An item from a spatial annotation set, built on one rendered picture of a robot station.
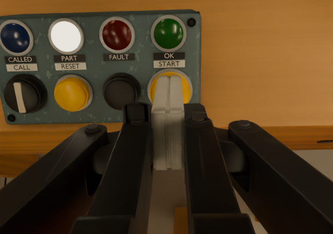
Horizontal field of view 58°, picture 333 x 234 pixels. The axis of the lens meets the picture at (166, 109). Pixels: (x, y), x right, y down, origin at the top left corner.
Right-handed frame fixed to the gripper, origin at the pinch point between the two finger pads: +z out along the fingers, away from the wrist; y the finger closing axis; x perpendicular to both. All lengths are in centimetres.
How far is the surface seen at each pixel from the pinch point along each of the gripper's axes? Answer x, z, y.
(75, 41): 3.7, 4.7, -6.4
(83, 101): -0.4, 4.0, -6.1
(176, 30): 4.2, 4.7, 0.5
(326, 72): 0.2, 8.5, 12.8
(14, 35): 4.2, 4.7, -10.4
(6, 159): -38, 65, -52
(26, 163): -45, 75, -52
